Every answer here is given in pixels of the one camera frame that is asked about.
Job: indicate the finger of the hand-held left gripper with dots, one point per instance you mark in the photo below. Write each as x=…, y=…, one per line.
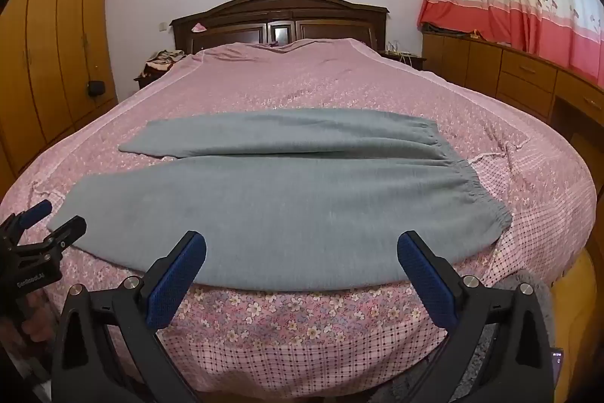
x=37, y=211
x=66, y=234

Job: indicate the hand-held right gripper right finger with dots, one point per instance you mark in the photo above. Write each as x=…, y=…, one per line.
x=427, y=285

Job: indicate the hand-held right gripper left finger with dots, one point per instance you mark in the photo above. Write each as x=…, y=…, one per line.
x=177, y=282

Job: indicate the grey pants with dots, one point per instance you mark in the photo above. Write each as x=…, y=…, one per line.
x=283, y=204

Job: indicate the small black bag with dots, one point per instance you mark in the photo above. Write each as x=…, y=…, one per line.
x=96, y=88

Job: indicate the small device screen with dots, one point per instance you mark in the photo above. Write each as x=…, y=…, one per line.
x=557, y=363

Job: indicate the wooden wardrobe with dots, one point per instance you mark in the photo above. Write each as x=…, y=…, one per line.
x=47, y=53

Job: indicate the dark wooden nightstand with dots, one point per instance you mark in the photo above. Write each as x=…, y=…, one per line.
x=146, y=78
x=406, y=60

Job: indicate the low wooden cabinet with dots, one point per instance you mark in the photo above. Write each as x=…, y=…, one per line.
x=524, y=72

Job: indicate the small pink cloth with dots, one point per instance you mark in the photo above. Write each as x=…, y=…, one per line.
x=198, y=27

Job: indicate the pink floral bed blanket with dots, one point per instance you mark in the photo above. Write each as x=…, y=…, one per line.
x=306, y=72

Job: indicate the dark wooden headboard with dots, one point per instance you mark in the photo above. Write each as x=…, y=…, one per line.
x=283, y=11

